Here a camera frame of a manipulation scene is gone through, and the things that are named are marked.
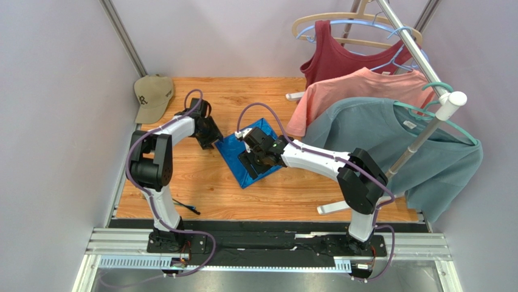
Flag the blue cloth napkin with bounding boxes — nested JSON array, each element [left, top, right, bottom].
[[215, 134, 281, 189]]

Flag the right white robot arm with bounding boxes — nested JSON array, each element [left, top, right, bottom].
[[238, 136, 390, 243]]

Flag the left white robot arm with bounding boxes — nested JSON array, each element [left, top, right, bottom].
[[126, 116, 223, 247]]

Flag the beige baseball cap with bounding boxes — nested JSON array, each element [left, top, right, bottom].
[[134, 74, 174, 124]]

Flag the black fork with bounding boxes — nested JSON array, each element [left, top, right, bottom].
[[173, 199, 201, 215]]

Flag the maroon tank top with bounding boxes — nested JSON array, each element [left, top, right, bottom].
[[300, 21, 412, 86]]

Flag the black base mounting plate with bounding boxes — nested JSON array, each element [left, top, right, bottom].
[[109, 218, 389, 269]]

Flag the light blue hanger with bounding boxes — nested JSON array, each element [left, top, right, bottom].
[[295, 20, 432, 78]]

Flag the salmon pink t-shirt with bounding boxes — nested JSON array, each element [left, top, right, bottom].
[[285, 68, 435, 136]]

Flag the teal green hanger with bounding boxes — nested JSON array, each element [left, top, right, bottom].
[[393, 82, 480, 145]]

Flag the beige wooden hanger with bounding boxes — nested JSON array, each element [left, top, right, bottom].
[[291, 0, 423, 51]]

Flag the metal clothes rack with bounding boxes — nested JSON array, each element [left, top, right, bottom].
[[284, 0, 469, 215]]

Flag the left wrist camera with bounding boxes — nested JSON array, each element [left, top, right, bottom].
[[189, 98, 212, 118]]

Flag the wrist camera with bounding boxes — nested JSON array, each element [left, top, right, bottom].
[[234, 127, 276, 148], [189, 98, 212, 118]]

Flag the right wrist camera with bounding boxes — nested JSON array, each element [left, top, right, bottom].
[[234, 127, 276, 148]]

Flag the aluminium frame rail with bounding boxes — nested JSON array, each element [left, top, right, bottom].
[[85, 228, 457, 277]]

